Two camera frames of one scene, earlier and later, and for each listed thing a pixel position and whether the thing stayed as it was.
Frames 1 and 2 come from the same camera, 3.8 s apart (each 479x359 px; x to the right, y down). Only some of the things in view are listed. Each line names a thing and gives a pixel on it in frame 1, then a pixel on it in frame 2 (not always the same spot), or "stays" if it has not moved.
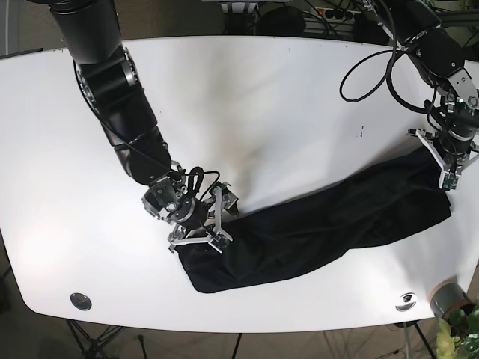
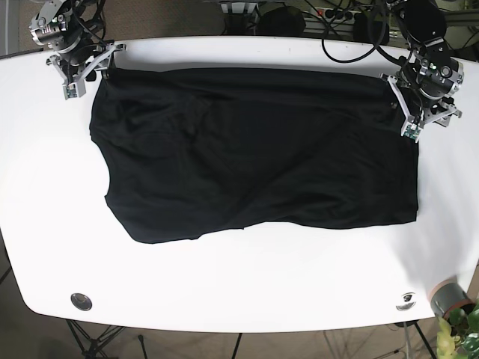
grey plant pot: (447, 296) stays
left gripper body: (194, 203) -> (77, 60)
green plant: (459, 336) stays
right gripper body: (453, 143) -> (422, 87)
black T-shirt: (322, 232) -> (197, 152)
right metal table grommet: (406, 301) stays
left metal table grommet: (81, 301) stays
